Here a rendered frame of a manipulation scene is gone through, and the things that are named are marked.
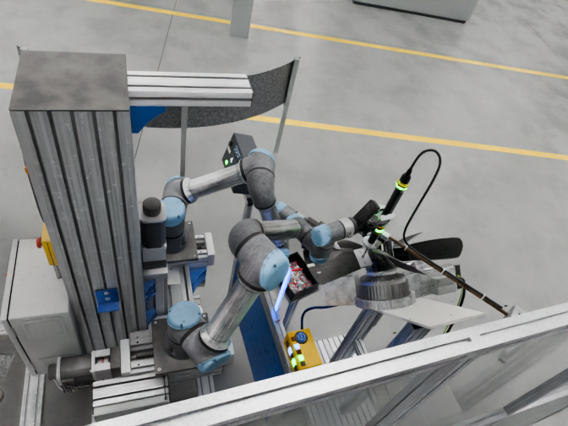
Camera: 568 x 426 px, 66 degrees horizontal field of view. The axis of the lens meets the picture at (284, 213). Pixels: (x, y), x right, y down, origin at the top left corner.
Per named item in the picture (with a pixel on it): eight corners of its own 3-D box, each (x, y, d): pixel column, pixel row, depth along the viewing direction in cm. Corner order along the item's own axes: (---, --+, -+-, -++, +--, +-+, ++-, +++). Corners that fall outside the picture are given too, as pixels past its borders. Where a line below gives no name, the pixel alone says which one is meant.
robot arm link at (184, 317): (188, 308, 169) (188, 290, 160) (208, 335, 164) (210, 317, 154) (160, 326, 163) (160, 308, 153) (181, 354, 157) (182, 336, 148)
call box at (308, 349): (316, 374, 180) (323, 363, 172) (294, 380, 176) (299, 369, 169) (303, 338, 189) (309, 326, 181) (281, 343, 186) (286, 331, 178)
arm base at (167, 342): (164, 363, 164) (164, 352, 157) (161, 326, 173) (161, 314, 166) (204, 356, 169) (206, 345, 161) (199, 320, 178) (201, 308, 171)
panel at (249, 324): (267, 425, 244) (292, 379, 196) (266, 425, 243) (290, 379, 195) (232, 297, 292) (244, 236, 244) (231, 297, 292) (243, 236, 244)
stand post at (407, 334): (350, 414, 268) (432, 325, 184) (336, 418, 265) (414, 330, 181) (346, 407, 271) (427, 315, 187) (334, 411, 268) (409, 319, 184)
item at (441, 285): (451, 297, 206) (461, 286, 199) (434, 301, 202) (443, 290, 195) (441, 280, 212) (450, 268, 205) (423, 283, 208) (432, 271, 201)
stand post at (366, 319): (335, 378, 282) (387, 306, 215) (323, 381, 279) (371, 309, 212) (333, 371, 284) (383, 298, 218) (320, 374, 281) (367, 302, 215)
